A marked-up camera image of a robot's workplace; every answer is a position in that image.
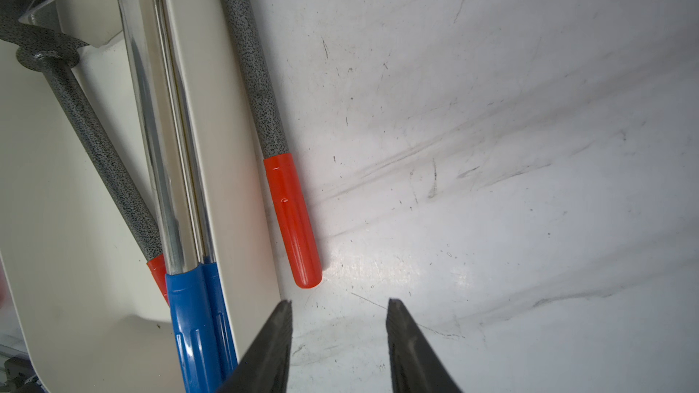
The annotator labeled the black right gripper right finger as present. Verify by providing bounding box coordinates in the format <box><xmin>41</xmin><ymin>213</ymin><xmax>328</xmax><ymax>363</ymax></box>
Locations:
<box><xmin>386</xmin><ymin>298</ymin><xmax>462</xmax><ymax>392</ymax></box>

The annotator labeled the grey speckled hoe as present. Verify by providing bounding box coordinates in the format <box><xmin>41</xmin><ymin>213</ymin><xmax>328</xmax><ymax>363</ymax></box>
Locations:
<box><xmin>220</xmin><ymin>0</ymin><xmax>322</xmax><ymax>289</ymax></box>
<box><xmin>1</xmin><ymin>0</ymin><xmax>167</xmax><ymax>298</ymax></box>

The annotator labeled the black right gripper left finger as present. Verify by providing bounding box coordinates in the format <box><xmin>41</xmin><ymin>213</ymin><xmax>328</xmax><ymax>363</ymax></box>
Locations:
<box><xmin>218</xmin><ymin>300</ymin><xmax>293</xmax><ymax>393</ymax></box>

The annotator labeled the chrome hoe blue handle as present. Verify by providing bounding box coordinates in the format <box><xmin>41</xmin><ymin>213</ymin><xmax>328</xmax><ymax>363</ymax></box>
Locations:
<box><xmin>154</xmin><ymin>0</ymin><xmax>238</xmax><ymax>392</ymax></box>
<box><xmin>22</xmin><ymin>0</ymin><xmax>238</xmax><ymax>392</ymax></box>

